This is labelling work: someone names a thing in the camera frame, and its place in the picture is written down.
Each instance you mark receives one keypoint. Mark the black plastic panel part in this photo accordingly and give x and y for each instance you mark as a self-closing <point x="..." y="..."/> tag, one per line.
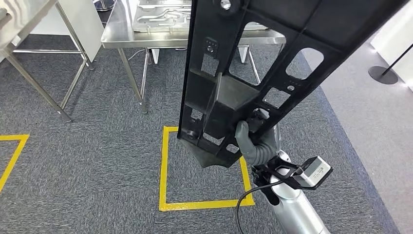
<point x="232" y="97"/>

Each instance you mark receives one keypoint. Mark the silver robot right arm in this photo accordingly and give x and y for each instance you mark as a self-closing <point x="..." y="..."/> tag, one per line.
<point x="296" y="210"/>

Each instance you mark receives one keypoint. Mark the stainless steel workbench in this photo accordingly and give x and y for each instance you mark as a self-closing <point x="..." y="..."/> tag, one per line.
<point x="145" y="38"/>

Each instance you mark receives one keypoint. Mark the silver stamped metal tray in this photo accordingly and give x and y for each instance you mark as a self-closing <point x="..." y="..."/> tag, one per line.
<point x="155" y="19"/>

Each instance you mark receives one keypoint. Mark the white board panel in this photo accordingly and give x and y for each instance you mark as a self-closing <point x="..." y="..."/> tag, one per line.
<point x="80" y="25"/>

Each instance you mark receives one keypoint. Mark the black stanchion with round base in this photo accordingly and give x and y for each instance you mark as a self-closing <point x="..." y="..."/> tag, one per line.
<point x="382" y="76"/>

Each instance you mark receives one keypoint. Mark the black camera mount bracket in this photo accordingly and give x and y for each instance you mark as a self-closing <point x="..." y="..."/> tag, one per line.
<point x="264" y="174"/>

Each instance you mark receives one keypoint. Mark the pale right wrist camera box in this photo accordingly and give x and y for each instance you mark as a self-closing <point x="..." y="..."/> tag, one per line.
<point x="314" y="171"/>

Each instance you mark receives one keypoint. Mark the stainless steel frame table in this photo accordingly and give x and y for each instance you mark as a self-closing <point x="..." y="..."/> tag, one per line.
<point x="22" y="16"/>

